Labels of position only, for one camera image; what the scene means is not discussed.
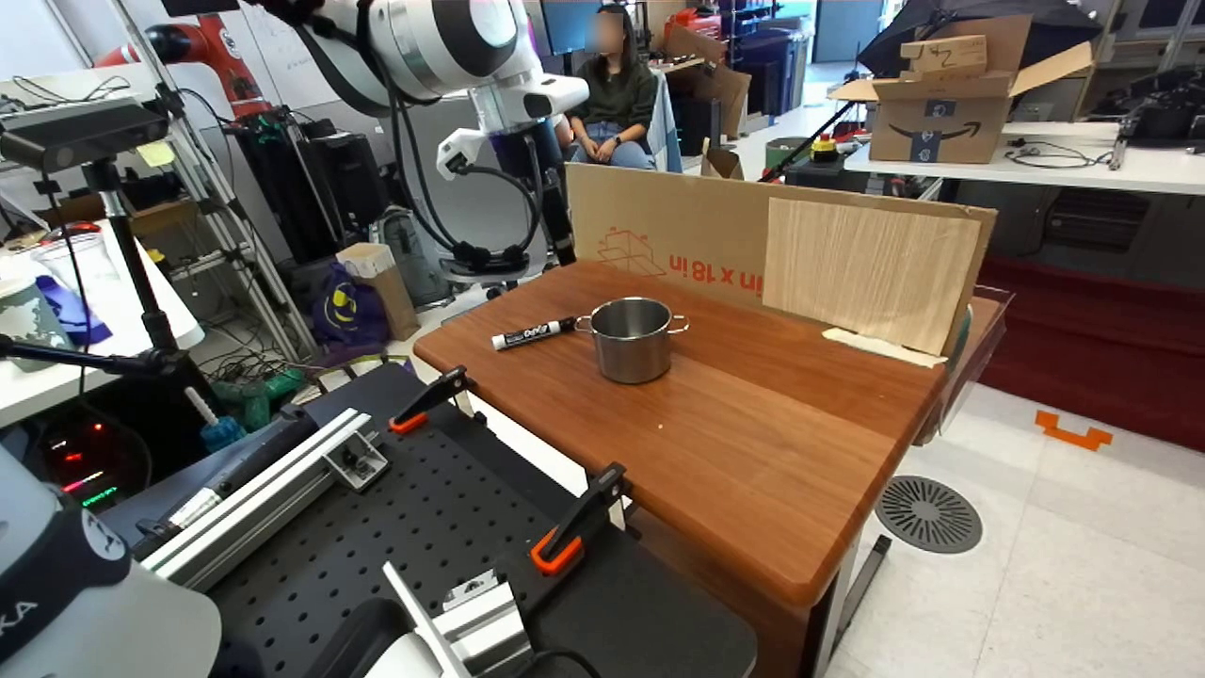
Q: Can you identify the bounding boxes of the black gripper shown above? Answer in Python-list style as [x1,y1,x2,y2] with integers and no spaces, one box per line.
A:
[497,113,578,266]

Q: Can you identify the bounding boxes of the white marker with black cap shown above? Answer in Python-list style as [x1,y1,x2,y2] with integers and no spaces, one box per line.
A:
[488,311,585,356]

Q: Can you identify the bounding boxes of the small steel pot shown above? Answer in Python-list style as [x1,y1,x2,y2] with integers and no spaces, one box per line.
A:
[585,294,694,386]

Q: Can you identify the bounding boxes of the orange floor marker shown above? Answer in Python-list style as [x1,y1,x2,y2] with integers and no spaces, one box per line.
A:
[1032,408,1113,456]

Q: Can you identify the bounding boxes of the brown cardboard panel red print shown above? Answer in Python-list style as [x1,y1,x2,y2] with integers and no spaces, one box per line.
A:
[561,160,1000,363]

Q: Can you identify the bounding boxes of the seated woman dark top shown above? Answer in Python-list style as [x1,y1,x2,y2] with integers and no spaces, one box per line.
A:
[557,0,661,174]

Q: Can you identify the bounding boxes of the plain brown cardboard box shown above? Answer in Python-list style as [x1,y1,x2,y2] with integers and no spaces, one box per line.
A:
[335,238,426,341]

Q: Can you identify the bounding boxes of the stacked brown cardboard boxes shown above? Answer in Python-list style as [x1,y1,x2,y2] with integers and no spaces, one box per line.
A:
[652,9,755,158]

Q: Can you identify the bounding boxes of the purple bag yellow logo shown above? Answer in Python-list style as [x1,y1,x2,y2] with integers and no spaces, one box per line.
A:
[306,263,396,356]

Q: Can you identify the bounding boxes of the black computer case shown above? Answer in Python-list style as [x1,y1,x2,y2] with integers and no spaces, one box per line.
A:
[232,113,390,270]

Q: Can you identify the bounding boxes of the blue suitcase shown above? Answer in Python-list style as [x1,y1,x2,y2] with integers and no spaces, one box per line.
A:
[730,20,808,125]

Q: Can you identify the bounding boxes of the silver rack poles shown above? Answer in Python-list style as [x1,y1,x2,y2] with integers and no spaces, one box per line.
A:
[106,0,319,368]

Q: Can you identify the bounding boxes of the black perforated base board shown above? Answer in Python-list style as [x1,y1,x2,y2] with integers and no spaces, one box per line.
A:
[99,363,764,678]

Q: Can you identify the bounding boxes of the green object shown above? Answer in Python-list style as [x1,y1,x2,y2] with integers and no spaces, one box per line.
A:
[206,363,309,440]

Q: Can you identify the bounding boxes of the red machine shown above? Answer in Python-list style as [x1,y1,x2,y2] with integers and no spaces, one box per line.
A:
[159,9,272,125]

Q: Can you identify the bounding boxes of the open cardboard box smile logo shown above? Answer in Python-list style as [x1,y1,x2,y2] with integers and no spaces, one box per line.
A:
[836,12,1101,169]

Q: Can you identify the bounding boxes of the white side table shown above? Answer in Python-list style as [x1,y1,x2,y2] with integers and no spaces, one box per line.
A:
[0,221,206,434]

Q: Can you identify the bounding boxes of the round metal floor drain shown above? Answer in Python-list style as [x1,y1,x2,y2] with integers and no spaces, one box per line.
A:
[872,471,986,558]

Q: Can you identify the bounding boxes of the dark metal table leg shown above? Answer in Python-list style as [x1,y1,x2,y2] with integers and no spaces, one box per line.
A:
[822,532,896,669]

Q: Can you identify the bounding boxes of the blue plastic item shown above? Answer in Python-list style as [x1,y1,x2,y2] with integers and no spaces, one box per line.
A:
[29,270,114,349]

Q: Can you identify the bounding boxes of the black controller red lights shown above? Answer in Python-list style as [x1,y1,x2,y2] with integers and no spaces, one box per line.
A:
[17,402,159,517]

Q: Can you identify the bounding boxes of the dark red floor mat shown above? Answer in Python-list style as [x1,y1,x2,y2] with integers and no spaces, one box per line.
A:
[976,256,1205,459]

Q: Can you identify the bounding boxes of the white desk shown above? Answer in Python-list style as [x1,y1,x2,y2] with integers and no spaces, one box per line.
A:
[839,117,1205,204]

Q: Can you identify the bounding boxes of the black equipment pile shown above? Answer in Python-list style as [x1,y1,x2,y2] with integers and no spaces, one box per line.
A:
[1102,60,1205,153]

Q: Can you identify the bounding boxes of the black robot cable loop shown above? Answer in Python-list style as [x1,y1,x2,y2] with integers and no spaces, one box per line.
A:
[385,94,547,280]

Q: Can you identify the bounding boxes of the black clamp orange handle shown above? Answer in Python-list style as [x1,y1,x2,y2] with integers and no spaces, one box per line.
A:
[528,459,631,579]
[385,365,475,440]

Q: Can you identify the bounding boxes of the aluminium extrusion rail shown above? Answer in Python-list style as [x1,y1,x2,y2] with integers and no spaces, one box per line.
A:
[132,408,380,596]
[378,558,541,678]

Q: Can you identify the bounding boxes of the black tripod with camera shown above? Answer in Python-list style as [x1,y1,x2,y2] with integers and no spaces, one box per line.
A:
[0,89,197,386]

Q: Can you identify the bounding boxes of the black cable bundle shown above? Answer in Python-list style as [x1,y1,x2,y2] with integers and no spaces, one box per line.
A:
[1004,133,1134,174]

